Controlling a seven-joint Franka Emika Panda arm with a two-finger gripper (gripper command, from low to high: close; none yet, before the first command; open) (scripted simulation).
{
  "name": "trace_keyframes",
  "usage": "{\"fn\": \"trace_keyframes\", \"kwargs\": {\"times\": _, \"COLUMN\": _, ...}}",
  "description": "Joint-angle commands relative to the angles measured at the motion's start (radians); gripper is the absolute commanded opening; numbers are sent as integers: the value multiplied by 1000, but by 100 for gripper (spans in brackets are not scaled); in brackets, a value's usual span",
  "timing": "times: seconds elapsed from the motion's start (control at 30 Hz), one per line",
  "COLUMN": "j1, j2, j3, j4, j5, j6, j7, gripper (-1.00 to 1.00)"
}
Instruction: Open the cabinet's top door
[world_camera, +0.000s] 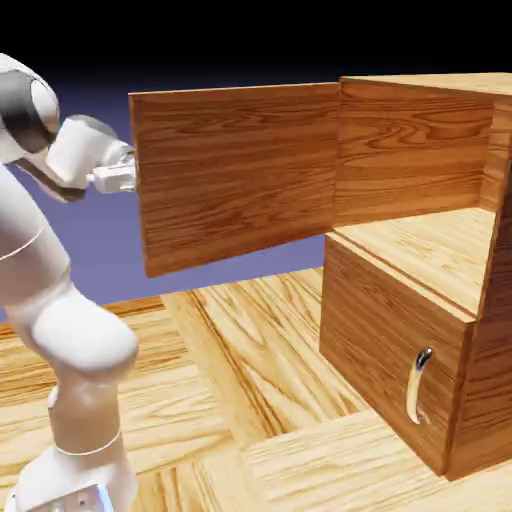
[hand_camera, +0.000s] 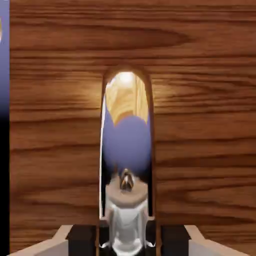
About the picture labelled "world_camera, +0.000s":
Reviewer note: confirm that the wide wooden cabinet door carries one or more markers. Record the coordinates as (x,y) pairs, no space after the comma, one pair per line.
(236,176)

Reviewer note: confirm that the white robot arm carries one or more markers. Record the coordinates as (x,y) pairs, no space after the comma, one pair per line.
(60,332)

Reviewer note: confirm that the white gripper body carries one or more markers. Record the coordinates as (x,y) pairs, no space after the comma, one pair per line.
(114,176)

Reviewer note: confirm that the wooden cabinet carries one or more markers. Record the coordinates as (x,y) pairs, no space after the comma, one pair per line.
(424,256)

